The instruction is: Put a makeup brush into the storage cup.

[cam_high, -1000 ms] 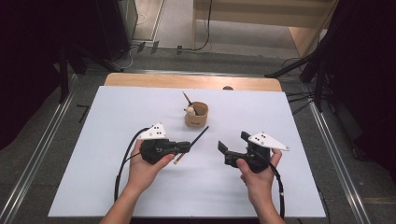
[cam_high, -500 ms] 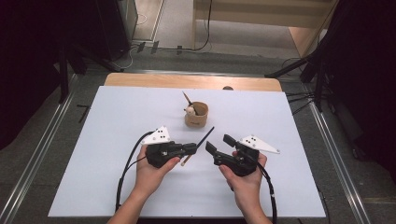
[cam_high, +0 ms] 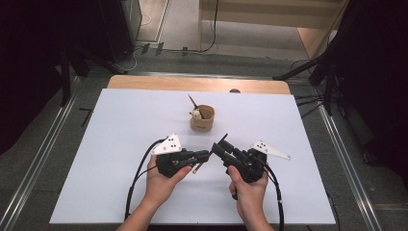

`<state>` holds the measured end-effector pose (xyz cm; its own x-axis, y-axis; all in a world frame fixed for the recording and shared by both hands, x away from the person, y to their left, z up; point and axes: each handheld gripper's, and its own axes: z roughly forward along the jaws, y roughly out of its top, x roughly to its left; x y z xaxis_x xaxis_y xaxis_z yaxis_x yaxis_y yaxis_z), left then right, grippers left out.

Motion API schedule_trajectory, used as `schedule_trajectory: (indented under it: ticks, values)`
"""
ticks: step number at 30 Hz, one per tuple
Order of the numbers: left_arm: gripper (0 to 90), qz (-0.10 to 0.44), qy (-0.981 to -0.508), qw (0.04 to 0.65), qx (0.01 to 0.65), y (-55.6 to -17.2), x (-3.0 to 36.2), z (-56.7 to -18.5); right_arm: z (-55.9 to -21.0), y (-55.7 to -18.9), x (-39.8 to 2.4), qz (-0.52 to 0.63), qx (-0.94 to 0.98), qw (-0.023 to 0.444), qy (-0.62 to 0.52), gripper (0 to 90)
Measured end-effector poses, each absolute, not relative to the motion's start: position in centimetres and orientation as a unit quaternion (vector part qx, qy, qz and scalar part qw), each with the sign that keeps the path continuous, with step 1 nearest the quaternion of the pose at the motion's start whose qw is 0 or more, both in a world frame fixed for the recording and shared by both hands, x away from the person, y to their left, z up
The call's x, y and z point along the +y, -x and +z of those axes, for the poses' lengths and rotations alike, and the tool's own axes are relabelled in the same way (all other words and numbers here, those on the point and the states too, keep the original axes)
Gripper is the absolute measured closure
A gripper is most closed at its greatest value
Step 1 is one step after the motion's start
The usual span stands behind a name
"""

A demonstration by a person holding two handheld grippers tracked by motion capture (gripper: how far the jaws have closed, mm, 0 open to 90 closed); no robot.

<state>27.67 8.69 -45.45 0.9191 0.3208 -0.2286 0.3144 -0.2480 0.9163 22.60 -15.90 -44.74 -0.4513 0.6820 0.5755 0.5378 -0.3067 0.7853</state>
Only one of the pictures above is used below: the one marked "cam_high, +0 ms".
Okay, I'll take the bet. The black curtain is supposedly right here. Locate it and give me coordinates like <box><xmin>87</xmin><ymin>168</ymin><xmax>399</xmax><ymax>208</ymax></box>
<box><xmin>333</xmin><ymin>0</ymin><xmax>408</xmax><ymax>181</ymax></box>
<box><xmin>0</xmin><ymin>0</ymin><xmax>101</xmax><ymax>156</ymax></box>

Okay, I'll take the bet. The white table mat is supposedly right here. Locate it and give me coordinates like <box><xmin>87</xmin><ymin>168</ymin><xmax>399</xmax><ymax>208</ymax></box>
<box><xmin>48</xmin><ymin>88</ymin><xmax>337</xmax><ymax>225</ymax></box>

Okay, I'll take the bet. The black floor cable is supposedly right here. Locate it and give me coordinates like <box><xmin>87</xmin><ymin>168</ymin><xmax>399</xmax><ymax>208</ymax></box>
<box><xmin>163</xmin><ymin>0</ymin><xmax>220</xmax><ymax>54</ymax></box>

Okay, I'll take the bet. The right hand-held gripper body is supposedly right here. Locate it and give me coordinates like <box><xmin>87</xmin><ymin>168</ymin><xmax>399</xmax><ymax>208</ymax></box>
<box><xmin>220</xmin><ymin>140</ymin><xmax>292</xmax><ymax>184</ymax></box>

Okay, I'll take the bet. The black cabinet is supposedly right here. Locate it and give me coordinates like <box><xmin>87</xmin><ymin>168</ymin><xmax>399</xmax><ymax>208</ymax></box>
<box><xmin>95</xmin><ymin>0</ymin><xmax>143</xmax><ymax>64</ymax></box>

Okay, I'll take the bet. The tan cup with animal figure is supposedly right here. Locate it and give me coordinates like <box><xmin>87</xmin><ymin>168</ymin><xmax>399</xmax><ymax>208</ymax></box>
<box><xmin>189</xmin><ymin>104</ymin><xmax>216</xmax><ymax>133</ymax></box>

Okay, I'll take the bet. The person's right hand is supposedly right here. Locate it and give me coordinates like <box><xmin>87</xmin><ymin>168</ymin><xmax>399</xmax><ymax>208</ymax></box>
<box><xmin>226</xmin><ymin>165</ymin><xmax>270</xmax><ymax>219</ymax></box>

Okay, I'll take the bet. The black floor bracket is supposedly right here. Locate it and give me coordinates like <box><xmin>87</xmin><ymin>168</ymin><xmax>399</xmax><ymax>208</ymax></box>
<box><xmin>78</xmin><ymin>107</ymin><xmax>94</xmax><ymax>128</ymax></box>

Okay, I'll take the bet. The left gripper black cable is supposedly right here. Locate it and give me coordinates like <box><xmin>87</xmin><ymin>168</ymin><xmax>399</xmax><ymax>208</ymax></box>
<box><xmin>123</xmin><ymin>138</ymin><xmax>168</xmax><ymax>221</ymax></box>

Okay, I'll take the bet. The black tripod stand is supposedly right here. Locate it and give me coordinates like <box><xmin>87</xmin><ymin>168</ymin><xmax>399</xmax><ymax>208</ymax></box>
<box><xmin>272</xmin><ymin>47</ymin><xmax>342</xmax><ymax>117</ymax></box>
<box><xmin>59</xmin><ymin>41</ymin><xmax>129</xmax><ymax>109</ymax></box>

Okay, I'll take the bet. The black chopstick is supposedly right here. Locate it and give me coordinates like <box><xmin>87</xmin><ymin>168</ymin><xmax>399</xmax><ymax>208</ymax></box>
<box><xmin>187</xmin><ymin>93</ymin><xmax>207</xmax><ymax>120</ymax></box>

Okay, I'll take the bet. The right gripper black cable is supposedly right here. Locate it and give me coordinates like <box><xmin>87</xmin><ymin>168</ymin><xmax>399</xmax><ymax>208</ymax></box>
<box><xmin>262</xmin><ymin>161</ymin><xmax>286</xmax><ymax>231</ymax></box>

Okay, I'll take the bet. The metal floor rail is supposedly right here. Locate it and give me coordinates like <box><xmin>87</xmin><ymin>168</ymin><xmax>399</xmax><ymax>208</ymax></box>
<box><xmin>316</xmin><ymin>86</ymin><xmax>383</xmax><ymax>231</ymax></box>
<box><xmin>0</xmin><ymin>75</ymin><xmax>82</xmax><ymax>231</ymax></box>

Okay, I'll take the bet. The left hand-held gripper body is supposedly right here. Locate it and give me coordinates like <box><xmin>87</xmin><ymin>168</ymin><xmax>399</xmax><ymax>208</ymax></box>
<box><xmin>151</xmin><ymin>133</ymin><xmax>200</xmax><ymax>179</ymax></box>

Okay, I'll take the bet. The light wooden furniture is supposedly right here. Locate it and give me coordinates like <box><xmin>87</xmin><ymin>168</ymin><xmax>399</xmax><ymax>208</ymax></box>
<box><xmin>197</xmin><ymin>0</ymin><xmax>349</xmax><ymax>61</ymax></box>

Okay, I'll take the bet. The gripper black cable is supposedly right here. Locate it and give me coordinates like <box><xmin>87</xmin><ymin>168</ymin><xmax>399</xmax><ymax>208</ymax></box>
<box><xmin>262</xmin><ymin>161</ymin><xmax>286</xmax><ymax>231</ymax></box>
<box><xmin>123</xmin><ymin>138</ymin><xmax>168</xmax><ymax>221</ymax></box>

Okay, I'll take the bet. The person's left hand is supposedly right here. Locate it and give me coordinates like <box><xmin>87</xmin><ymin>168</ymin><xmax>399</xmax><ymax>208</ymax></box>
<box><xmin>145</xmin><ymin>155</ymin><xmax>193</xmax><ymax>207</ymax></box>

